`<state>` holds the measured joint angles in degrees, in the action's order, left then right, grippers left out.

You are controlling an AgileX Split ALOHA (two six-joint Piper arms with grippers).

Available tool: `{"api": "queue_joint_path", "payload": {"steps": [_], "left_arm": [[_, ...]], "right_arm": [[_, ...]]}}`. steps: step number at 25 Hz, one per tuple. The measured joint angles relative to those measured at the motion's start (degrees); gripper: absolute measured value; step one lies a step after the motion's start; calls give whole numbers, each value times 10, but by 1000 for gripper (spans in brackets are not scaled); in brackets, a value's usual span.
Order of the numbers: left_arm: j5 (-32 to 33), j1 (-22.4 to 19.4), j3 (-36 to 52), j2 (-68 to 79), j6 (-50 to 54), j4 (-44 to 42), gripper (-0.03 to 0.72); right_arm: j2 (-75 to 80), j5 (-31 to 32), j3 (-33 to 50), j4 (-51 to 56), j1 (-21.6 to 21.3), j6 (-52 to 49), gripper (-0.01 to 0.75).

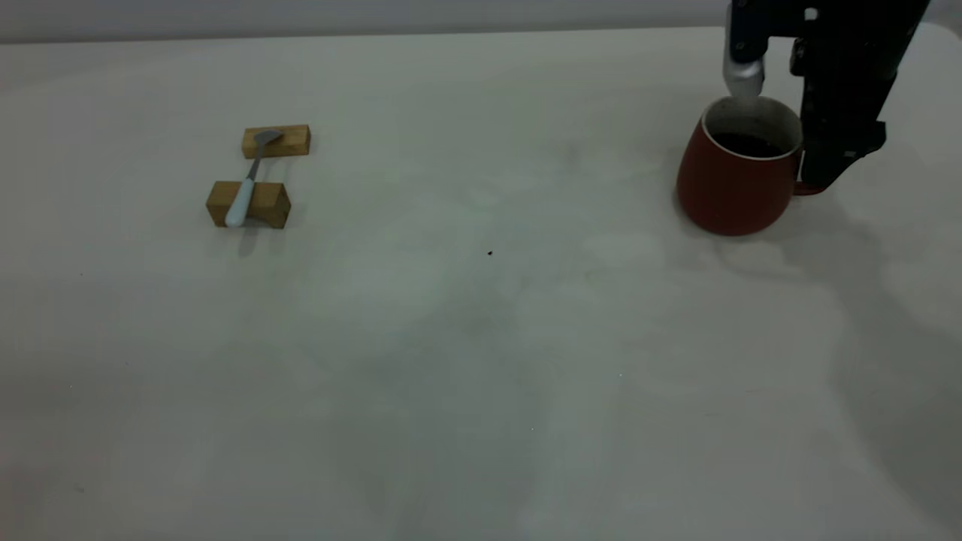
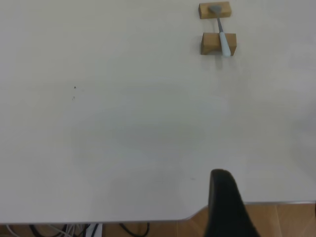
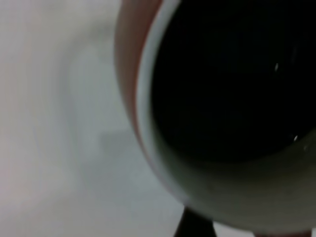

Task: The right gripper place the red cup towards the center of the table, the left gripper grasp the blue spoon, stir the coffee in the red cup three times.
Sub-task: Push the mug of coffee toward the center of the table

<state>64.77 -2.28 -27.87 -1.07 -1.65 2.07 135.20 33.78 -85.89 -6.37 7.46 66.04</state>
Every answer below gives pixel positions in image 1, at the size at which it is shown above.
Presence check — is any grey spoon with pale handle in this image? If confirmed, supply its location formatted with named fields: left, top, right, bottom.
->
left=225, top=130, right=285, bottom=229

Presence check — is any red ceramic cup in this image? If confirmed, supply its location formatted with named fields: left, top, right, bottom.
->
left=675, top=95, right=833, bottom=237

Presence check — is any arched wooden block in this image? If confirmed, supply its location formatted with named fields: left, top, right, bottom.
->
left=206, top=180, right=292, bottom=230

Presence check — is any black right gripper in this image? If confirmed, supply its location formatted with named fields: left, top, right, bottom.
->
left=789, top=0, right=933, bottom=189

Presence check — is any flat rectangular wooden block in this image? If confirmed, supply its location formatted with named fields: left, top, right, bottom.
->
left=240, top=124, right=312, bottom=160

